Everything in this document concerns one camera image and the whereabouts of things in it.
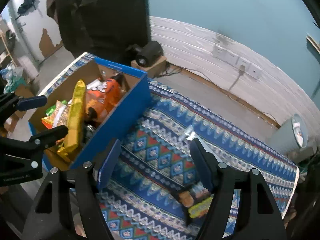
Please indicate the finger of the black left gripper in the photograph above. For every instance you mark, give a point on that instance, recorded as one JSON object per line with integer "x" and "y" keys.
{"x": 49, "y": 137}
{"x": 25, "y": 104}

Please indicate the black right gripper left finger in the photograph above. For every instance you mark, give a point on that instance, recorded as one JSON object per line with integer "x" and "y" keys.
{"x": 51, "y": 216}

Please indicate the yellow snack bag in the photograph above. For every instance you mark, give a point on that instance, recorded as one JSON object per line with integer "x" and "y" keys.
{"x": 73, "y": 139}

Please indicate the green snack bag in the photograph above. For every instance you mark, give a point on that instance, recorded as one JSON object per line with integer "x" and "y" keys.
{"x": 57, "y": 115}

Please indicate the black silver snack bag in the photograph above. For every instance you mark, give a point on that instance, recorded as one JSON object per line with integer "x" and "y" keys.
{"x": 195, "y": 200}

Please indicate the orange chip bag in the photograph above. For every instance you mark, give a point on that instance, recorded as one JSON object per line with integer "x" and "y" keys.
{"x": 102, "y": 97}

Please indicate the pale blue trash bin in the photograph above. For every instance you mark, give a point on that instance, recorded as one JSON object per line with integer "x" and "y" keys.
{"x": 292, "y": 135}

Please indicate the blue patterned tablecloth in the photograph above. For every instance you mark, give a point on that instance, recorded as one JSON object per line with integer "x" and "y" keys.
{"x": 169, "y": 142}

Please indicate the dark hanging curtain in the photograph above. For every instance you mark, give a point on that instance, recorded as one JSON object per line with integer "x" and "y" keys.
{"x": 104, "y": 28}

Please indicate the small cardboard box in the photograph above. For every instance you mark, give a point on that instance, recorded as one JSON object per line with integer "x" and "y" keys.
{"x": 154, "y": 70}

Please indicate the white wall socket strip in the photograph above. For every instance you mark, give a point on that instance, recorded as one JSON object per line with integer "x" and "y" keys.
{"x": 237, "y": 61}

